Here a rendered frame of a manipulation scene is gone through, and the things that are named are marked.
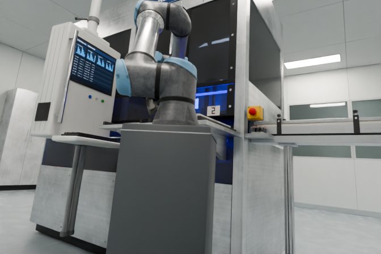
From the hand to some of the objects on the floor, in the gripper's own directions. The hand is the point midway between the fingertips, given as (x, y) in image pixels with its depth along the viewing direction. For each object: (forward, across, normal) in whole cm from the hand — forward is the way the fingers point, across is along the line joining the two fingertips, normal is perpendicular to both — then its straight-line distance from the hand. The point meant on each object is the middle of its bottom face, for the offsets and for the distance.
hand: (149, 113), depth 151 cm
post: (+98, +23, -50) cm, 112 cm away
